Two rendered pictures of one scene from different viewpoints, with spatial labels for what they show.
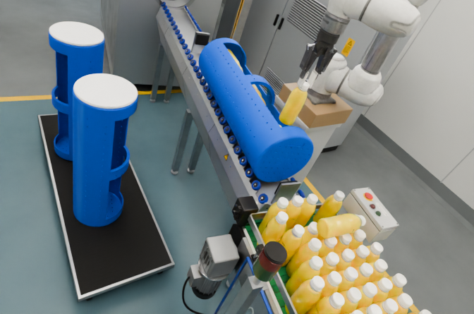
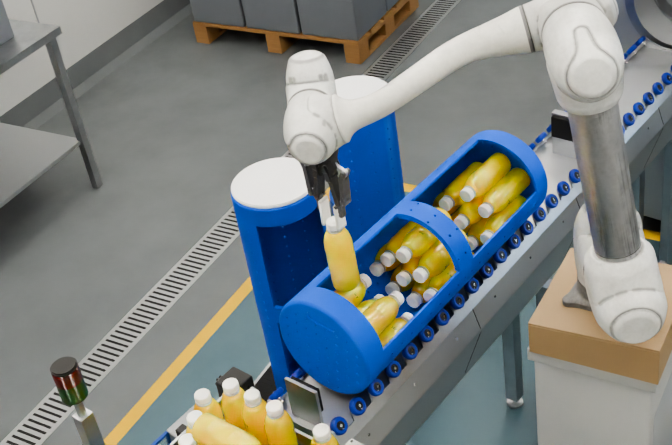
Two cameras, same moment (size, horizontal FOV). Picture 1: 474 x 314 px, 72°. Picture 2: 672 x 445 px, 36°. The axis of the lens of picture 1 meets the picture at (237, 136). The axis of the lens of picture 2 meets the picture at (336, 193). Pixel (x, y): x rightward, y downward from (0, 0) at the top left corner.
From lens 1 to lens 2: 2.44 m
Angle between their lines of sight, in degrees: 62
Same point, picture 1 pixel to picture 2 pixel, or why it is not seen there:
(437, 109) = not seen: outside the picture
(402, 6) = (290, 117)
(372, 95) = (600, 310)
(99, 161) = (257, 284)
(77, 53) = not seen: hidden behind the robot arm
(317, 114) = (533, 323)
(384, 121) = not seen: outside the picture
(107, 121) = (247, 224)
